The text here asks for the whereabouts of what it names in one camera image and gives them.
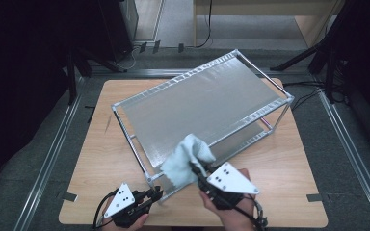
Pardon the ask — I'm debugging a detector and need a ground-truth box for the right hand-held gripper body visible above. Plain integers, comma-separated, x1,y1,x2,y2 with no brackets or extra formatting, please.
196,161,260,212

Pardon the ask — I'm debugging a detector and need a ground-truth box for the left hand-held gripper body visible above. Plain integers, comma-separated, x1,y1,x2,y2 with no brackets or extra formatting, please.
103,182,153,229

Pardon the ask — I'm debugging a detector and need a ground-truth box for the light blue waffle cloth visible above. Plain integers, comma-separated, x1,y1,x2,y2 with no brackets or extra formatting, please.
159,133,217,189

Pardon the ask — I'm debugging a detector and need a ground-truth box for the grey two-tier shelf rack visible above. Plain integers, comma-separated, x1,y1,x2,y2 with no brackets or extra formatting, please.
110,48,295,205

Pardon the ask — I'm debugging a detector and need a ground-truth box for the person's left hand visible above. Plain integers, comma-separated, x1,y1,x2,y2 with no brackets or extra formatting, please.
101,214,149,231

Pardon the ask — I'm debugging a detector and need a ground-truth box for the person's right hand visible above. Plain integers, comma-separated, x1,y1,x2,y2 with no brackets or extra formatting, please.
199,168,263,231

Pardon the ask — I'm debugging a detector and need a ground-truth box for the black metal stand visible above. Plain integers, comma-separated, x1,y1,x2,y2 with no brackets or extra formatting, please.
65,44,128,106

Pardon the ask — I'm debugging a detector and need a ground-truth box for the black tripod stand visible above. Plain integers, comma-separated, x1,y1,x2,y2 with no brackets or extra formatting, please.
269,41,327,72

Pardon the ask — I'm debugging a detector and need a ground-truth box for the black computer tower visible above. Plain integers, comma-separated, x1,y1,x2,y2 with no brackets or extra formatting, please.
97,0,139,63

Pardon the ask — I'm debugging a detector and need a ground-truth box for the light wooden desk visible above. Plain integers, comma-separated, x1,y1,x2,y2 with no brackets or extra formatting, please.
192,0,346,48

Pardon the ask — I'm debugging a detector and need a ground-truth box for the black curtain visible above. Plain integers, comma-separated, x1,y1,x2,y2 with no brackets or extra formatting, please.
0,0,110,222

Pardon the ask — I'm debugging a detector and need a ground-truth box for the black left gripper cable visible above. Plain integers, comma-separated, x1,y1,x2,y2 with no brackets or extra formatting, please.
92,189,119,230

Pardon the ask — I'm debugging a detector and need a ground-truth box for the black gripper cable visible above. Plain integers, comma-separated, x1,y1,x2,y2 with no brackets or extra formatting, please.
205,187,269,231
92,189,119,230

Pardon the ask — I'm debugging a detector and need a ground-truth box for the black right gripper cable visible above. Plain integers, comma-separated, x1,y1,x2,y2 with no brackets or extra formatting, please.
205,187,269,231

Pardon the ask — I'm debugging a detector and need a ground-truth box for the aluminium floor rail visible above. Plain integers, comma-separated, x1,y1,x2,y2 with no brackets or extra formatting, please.
13,76,88,231
317,90,370,231

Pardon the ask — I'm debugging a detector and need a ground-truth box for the black floor cable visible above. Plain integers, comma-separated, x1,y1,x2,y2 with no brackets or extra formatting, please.
292,88,324,111
282,81,330,89

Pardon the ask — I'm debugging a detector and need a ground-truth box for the black hanging cable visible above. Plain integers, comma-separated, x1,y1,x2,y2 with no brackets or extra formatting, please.
195,0,214,49

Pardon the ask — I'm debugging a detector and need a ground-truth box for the black frame stand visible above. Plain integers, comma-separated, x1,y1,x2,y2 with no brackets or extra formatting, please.
307,0,370,153

